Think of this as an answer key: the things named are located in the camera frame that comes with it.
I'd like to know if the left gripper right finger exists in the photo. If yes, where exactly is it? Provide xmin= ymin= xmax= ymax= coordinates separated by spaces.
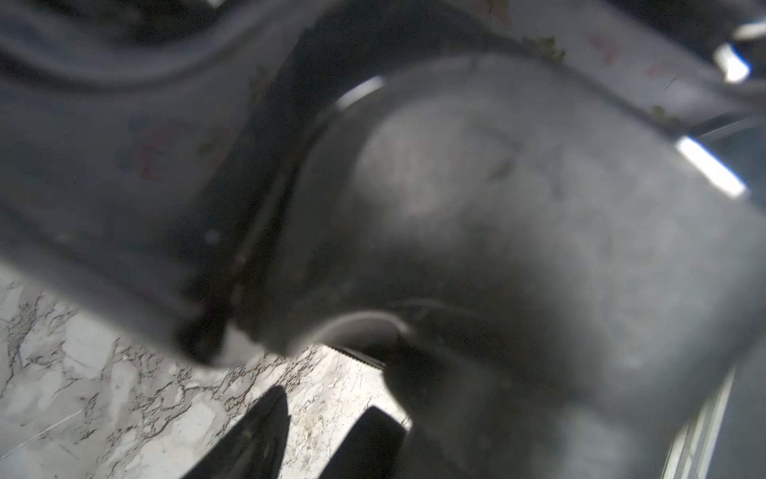
xmin=319 ymin=406 xmax=408 ymax=479

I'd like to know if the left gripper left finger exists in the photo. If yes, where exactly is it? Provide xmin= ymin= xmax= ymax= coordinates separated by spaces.
xmin=184 ymin=385 xmax=290 ymax=479

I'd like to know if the black white space suitcase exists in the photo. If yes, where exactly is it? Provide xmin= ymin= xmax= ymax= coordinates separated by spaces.
xmin=1 ymin=1 xmax=765 ymax=478

